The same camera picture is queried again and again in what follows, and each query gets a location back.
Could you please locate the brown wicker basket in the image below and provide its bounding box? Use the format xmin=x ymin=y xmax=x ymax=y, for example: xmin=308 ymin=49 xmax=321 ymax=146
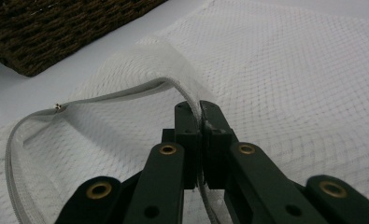
xmin=0 ymin=0 xmax=168 ymax=77

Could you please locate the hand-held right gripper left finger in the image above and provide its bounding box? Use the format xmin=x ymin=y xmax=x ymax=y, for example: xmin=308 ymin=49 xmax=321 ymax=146
xmin=162 ymin=101 xmax=204 ymax=190

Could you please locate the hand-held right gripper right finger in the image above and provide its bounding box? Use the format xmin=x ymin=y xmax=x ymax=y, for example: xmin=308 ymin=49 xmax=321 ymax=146
xmin=199 ymin=100 xmax=239 ymax=190

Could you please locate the white mesh laundry bag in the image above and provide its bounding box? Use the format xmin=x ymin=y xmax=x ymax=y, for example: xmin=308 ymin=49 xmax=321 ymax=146
xmin=0 ymin=0 xmax=369 ymax=224

